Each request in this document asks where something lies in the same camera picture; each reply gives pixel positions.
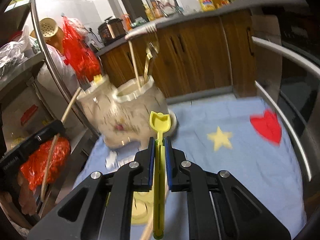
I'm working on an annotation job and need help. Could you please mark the yellow plastic spoon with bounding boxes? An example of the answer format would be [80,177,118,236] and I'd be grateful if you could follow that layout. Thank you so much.
[149,111,171,239]

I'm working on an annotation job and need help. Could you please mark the wooden kitchen cabinets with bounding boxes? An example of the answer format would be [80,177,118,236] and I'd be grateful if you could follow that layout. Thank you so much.
[98,10,257,98]

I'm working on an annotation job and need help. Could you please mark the orange red bag lower left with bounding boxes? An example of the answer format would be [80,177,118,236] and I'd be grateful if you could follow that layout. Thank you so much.
[20,137,71,191]

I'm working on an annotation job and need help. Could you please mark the blue cartoon cloth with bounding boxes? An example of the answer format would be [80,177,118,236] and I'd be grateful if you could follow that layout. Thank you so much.
[72,96,308,240]

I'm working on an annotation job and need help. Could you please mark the cream floral ceramic utensil holder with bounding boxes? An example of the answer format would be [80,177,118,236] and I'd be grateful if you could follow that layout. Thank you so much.
[77,75,177,150]

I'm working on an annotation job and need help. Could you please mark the red plastic bag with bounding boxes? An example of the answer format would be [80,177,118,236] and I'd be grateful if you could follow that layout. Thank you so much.
[62,16,101,82]

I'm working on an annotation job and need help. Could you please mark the wooden chopstick in holder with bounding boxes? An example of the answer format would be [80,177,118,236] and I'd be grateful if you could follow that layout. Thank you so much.
[128,40,141,90]

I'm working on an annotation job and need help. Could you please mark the yellow plastic colander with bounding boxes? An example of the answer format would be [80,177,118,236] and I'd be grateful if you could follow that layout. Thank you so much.
[40,18,59,40]

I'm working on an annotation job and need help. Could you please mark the black electric pressure cooker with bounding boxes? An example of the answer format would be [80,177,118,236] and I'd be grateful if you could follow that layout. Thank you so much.
[98,16,126,46]

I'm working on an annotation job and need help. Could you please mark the gold fork in holder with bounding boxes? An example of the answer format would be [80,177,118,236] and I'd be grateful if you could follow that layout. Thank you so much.
[143,41,159,82]

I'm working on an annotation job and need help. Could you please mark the white towel on counter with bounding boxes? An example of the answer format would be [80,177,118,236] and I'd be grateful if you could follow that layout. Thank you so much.
[125,22,157,41]

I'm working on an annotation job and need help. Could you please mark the yellow cooking oil bottle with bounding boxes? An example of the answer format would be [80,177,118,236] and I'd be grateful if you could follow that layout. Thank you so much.
[198,0,216,12]

